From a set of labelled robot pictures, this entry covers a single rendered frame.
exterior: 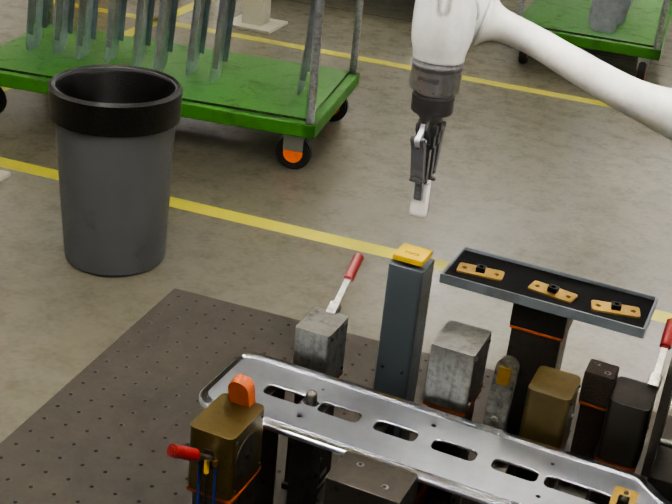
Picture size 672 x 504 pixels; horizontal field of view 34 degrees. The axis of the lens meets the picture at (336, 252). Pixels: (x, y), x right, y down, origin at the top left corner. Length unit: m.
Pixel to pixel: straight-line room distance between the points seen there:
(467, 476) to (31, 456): 0.91
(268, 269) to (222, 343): 1.92
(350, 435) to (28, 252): 2.96
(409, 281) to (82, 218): 2.44
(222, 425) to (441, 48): 0.72
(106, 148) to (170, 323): 1.57
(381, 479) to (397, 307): 0.50
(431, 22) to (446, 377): 0.60
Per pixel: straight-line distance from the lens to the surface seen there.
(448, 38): 1.89
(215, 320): 2.72
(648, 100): 1.94
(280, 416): 1.85
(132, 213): 4.29
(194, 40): 5.84
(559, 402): 1.86
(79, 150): 4.22
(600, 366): 1.93
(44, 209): 5.01
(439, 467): 1.78
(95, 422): 2.35
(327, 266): 4.59
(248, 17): 8.11
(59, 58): 6.15
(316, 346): 1.98
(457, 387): 1.91
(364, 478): 1.69
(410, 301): 2.08
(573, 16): 8.24
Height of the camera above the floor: 2.04
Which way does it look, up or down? 26 degrees down
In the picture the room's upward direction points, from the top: 6 degrees clockwise
